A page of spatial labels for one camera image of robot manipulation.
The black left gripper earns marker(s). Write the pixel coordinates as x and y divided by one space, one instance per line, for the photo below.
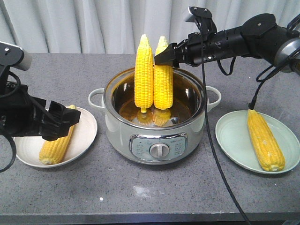
24 115

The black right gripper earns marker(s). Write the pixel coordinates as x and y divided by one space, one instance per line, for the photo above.
194 50

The yellow corn cob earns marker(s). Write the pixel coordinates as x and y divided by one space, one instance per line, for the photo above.
163 86
267 150
53 152
143 79

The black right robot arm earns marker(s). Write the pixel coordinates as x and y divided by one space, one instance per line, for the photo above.
259 37

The cream white plate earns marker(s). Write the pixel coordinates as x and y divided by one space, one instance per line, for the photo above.
28 148

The sage green electric pot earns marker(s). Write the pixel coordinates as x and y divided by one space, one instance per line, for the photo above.
156 137

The mint green plate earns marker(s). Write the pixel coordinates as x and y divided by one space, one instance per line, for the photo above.
233 138

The white pleated curtain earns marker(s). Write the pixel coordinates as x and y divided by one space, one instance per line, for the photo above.
115 26

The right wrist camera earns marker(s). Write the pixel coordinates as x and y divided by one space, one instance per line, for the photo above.
202 17

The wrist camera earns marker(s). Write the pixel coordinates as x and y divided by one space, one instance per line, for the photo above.
202 17
12 56

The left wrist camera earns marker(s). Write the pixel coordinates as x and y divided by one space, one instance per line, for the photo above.
12 56

